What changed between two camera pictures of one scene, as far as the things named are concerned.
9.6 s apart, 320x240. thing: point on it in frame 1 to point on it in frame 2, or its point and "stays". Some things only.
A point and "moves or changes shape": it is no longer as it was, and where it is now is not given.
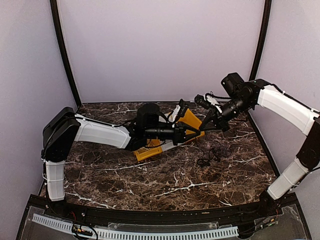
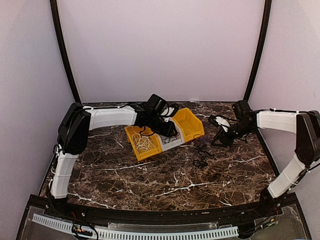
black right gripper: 219,122 to 226,140
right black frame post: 265,31 stays
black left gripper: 180,135 to 169,131
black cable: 216,154 moves or changes shape
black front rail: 239,215 stays
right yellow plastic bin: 191,119 stays
